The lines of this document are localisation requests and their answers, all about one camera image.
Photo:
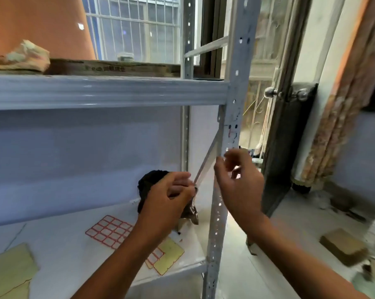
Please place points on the person's right hand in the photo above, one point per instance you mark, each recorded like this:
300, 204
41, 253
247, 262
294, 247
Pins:
243, 189

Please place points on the person's left hand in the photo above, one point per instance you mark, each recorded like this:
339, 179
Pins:
162, 205

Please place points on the person's left fingers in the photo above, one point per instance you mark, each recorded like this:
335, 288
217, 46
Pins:
182, 185

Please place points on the person's right thumb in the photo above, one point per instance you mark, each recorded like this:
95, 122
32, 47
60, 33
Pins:
221, 171

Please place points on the silver metal hand tool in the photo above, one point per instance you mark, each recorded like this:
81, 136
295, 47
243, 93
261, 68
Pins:
192, 213

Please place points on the person's left forearm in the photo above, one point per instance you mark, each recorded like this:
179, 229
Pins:
125, 261

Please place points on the person's right forearm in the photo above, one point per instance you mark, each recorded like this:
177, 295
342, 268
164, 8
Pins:
287, 258

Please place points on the black cloth bundle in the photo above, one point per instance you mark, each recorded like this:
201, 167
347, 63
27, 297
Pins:
148, 183

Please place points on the dark door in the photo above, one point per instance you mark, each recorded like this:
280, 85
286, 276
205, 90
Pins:
284, 146

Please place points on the yellow sticker backing sheet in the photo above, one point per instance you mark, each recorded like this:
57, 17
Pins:
168, 256

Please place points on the red-bordered label sticker sheet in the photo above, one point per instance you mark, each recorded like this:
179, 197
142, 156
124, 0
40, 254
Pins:
109, 231

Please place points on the silver door knob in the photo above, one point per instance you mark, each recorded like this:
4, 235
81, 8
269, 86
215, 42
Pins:
271, 92

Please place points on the grey metal shelf rack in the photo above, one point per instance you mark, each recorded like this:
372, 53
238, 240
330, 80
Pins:
112, 90

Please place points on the flat brown cardboard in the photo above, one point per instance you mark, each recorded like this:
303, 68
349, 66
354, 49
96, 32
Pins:
119, 69

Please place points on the patterned brown curtain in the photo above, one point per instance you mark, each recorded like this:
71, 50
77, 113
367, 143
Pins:
340, 99

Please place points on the brown block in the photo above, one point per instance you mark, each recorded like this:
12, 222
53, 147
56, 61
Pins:
343, 247

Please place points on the white window grille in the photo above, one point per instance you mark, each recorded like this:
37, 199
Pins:
134, 24

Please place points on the yellow paper sheet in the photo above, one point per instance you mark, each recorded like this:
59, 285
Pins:
9, 272

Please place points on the crumpled dirty rag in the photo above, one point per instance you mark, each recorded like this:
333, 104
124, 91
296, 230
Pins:
22, 57

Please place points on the orange fabric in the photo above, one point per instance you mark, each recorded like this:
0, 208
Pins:
41, 24

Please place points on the dark window frame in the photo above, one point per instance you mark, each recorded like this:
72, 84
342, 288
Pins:
213, 37

